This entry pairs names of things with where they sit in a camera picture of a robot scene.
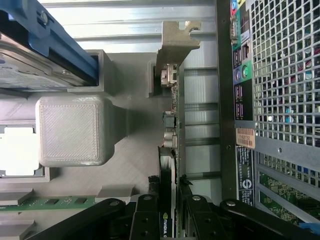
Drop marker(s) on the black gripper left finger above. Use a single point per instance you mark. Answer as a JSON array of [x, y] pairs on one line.
[[145, 220]]

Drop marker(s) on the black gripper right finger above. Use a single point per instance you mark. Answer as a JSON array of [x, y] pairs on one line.
[[197, 220]]

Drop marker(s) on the green motherboard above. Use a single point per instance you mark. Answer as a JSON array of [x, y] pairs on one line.
[[280, 197]]

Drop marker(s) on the green RAM stick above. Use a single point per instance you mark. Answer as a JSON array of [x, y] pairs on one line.
[[50, 202]]

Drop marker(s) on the open black PC case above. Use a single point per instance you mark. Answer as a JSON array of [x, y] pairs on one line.
[[275, 145]]

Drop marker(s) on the grey printed parts rack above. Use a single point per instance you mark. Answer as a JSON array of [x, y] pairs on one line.
[[70, 130]]

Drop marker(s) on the silver CPU chip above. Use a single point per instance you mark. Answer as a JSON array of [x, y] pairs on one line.
[[17, 150]]

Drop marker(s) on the hard disk in blue carrier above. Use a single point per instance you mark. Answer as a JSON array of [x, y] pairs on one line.
[[25, 70]]

